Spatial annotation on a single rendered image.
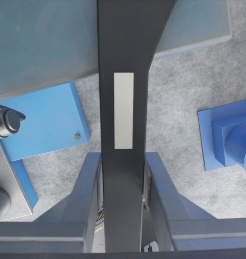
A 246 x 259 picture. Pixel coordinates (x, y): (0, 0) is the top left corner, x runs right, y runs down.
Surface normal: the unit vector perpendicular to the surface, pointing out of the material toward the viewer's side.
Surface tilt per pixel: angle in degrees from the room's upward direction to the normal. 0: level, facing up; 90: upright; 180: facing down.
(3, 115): 90
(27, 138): 0
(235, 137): 90
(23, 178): 90
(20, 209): 0
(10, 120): 90
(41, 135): 0
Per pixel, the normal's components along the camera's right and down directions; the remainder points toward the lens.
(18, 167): 0.97, -0.24
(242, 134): -0.74, -0.64
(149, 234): 0.03, 0.27
